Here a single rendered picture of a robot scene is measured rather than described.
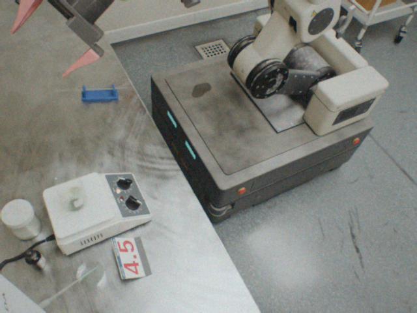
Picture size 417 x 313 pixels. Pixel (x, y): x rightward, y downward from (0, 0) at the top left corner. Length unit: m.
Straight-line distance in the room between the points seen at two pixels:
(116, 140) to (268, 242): 0.96
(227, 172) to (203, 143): 0.17
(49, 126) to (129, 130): 0.21
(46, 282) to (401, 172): 1.83
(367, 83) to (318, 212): 0.65
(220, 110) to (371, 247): 0.94
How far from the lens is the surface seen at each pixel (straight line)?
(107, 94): 1.08
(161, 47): 2.44
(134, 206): 0.82
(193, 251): 0.84
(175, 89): 1.65
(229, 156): 1.44
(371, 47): 2.90
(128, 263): 0.80
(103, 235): 0.82
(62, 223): 0.79
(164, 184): 0.91
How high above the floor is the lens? 1.53
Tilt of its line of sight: 55 degrees down
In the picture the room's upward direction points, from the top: 10 degrees clockwise
